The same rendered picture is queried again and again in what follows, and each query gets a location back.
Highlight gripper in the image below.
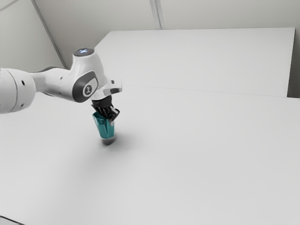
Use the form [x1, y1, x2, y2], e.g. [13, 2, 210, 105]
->
[90, 96, 121, 123]

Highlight teal faceted mug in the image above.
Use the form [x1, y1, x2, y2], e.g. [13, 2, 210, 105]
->
[92, 112, 116, 139]

